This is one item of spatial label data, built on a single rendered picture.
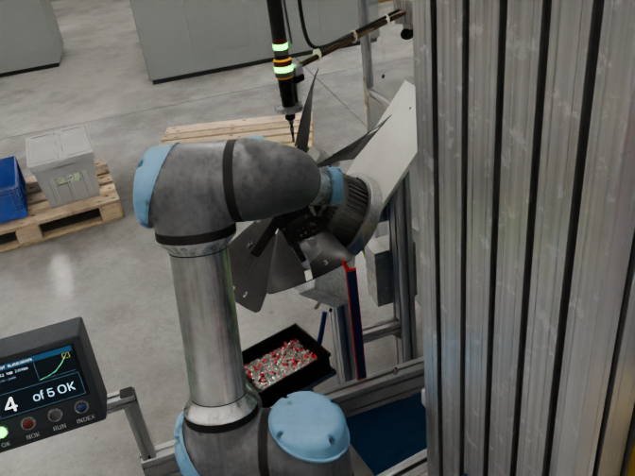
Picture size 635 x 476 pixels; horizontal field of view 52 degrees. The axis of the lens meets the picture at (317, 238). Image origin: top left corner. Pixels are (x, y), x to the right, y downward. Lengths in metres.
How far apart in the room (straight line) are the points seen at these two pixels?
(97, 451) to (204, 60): 5.06
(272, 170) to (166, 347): 2.45
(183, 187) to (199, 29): 6.28
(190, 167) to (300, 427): 0.41
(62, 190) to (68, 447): 2.05
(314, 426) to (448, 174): 0.48
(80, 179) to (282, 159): 3.68
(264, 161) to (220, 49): 6.35
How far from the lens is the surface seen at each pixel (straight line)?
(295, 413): 1.02
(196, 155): 0.88
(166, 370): 3.13
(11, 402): 1.38
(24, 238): 4.53
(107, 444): 2.91
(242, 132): 5.15
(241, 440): 1.02
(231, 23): 7.16
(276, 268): 1.60
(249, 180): 0.85
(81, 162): 4.46
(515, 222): 0.61
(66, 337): 1.33
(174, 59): 7.17
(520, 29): 0.54
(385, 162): 1.89
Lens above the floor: 2.00
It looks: 31 degrees down
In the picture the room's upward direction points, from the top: 7 degrees counter-clockwise
